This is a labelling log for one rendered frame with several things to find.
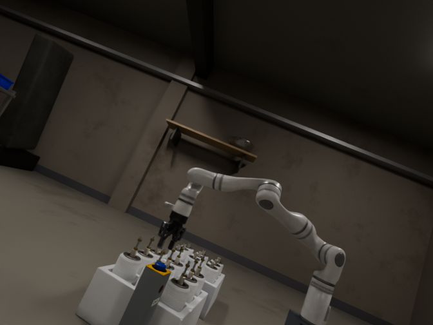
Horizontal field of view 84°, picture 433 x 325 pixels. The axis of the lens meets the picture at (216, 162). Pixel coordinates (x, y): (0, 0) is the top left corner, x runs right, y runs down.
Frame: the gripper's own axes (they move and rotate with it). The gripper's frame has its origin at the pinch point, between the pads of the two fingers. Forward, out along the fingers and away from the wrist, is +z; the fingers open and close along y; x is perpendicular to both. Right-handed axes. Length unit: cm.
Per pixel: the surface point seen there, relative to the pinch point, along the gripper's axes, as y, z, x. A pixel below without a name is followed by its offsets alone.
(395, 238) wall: 384, -93, -104
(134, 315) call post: -17.5, 17.9, -13.3
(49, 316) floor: -22.0, 35.1, 17.0
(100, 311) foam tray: -10.2, 29.5, 7.2
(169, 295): -1.2, 13.8, -11.7
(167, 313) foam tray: -3.2, 18.2, -15.4
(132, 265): -5.5, 12.0, 7.0
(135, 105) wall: 149, -131, 299
